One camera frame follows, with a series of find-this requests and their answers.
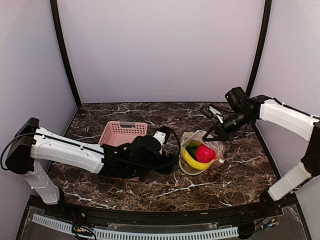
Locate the right black frame post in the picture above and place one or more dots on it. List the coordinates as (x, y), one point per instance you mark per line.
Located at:
(260, 46)

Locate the black frame post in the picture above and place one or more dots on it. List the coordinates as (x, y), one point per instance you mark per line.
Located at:
(260, 46)
(63, 52)

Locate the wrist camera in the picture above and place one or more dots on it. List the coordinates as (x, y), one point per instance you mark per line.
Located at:
(147, 150)
(236, 98)

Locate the red toy fruit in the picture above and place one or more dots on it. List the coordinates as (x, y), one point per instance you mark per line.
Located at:
(204, 154)

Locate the left black frame post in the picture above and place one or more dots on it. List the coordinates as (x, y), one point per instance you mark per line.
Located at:
(63, 52)

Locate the pink plastic basket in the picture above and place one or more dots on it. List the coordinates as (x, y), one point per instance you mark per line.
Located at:
(117, 133)

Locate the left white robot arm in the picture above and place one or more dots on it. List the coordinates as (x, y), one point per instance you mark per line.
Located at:
(33, 143)

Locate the clear dotted zip bag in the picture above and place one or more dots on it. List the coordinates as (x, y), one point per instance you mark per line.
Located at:
(217, 146)

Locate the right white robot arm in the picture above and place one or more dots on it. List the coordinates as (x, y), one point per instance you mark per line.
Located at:
(300, 124)

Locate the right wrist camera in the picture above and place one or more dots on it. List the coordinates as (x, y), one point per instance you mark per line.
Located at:
(236, 98)

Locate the yellow toy banana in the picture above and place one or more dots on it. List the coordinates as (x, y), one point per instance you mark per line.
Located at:
(192, 162)

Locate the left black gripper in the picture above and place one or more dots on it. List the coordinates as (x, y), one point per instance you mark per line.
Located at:
(169, 164)

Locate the black front rail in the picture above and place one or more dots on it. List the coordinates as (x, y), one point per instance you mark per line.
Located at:
(238, 215)

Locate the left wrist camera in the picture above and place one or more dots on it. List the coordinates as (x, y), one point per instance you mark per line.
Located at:
(147, 150)

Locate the white slotted cable duct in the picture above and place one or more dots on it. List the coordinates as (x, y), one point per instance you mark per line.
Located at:
(117, 231)

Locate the orange green toy mango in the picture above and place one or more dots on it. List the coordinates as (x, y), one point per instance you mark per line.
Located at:
(193, 146)

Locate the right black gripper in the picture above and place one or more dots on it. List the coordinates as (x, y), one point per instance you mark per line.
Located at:
(222, 133)

